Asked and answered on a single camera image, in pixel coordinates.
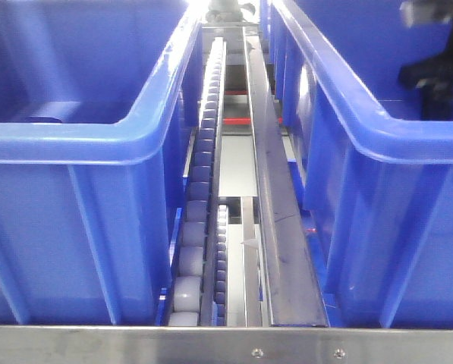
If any right blue plastic bin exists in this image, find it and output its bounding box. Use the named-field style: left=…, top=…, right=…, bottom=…
left=262, top=1, right=453, bottom=329

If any left blue plastic bin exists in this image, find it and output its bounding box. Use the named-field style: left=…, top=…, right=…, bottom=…
left=0, top=1, right=203, bottom=325

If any blue plastic bin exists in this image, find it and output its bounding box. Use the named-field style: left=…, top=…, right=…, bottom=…
left=0, top=1, right=203, bottom=325
left=262, top=1, right=453, bottom=329

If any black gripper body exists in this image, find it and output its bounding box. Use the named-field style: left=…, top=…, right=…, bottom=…
left=398, top=1, right=453, bottom=121

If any steel divider rail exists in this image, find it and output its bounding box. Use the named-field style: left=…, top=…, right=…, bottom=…
left=243, top=27, right=329, bottom=327

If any white roller conveyor track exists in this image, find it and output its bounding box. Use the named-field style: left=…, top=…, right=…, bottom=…
left=166, top=37, right=227, bottom=327

